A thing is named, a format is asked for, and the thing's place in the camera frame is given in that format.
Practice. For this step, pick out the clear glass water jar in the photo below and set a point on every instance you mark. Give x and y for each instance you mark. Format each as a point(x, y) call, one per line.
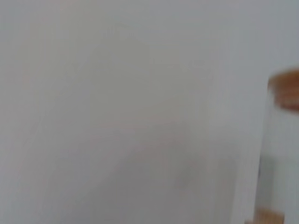
point(278, 151)

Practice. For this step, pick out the wooden jar lid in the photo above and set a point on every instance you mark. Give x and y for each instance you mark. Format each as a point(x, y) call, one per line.
point(287, 91)

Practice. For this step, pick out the wooden jar stand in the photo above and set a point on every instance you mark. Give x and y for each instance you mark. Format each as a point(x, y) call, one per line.
point(268, 217)

